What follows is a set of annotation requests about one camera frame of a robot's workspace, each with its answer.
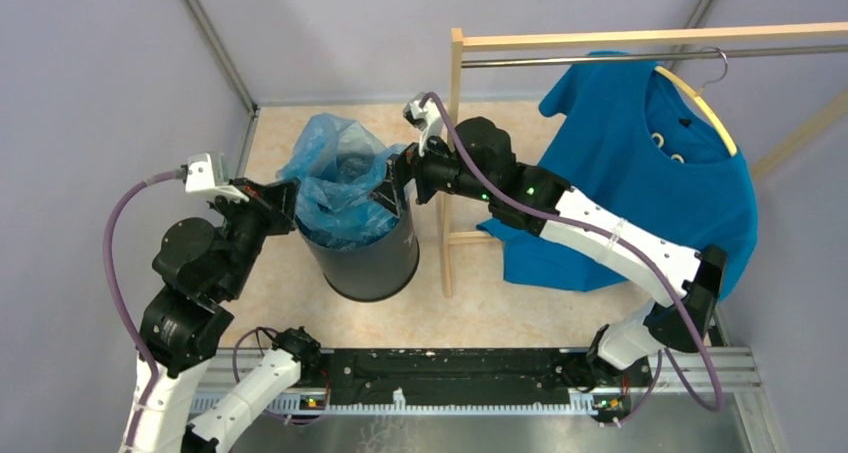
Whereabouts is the wooden clothes rack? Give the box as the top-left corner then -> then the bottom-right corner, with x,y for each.
437,21 -> 847,298

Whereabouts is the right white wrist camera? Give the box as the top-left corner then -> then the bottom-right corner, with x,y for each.
403,93 -> 444,157

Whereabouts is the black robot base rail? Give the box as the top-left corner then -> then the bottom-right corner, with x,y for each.
269,348 -> 652,423

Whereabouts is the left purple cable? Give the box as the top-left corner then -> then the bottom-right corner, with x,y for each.
102,169 -> 190,453

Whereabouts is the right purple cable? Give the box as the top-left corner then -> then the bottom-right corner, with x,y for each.
420,91 -> 727,413

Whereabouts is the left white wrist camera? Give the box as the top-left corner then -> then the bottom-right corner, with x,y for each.
184,152 -> 248,203

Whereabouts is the blue t-shirt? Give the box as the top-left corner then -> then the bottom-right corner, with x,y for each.
476,51 -> 759,302

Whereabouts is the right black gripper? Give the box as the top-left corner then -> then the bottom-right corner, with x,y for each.
367,120 -> 494,218

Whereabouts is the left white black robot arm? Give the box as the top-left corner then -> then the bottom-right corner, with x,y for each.
119,178 -> 321,452

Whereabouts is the blue plastic trash bag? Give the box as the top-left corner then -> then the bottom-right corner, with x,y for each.
276,113 -> 405,251

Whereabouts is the yellow clothes hanger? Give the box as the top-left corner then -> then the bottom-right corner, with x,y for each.
654,47 -> 738,157

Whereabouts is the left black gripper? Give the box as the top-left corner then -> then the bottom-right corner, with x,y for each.
211,173 -> 303,297

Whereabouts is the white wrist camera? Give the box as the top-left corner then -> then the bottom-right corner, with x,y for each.
184,152 -> 248,203
403,93 -> 444,157

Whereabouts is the black cylindrical trash bin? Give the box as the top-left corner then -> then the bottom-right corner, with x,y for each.
296,210 -> 420,303

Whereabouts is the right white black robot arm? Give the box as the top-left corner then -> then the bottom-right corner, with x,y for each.
369,117 -> 726,385

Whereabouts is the purple cable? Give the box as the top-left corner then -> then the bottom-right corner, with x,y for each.
102,169 -> 190,453
420,91 -> 727,413

